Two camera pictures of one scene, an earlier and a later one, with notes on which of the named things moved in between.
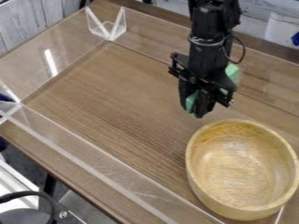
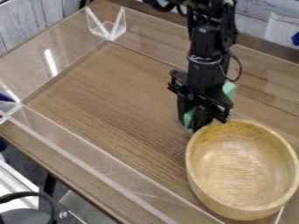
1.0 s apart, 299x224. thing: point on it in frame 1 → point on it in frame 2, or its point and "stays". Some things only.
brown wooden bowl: (242, 169) stays
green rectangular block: (232, 74) → (190, 114)
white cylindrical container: (283, 24) stays
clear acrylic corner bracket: (107, 30) stays
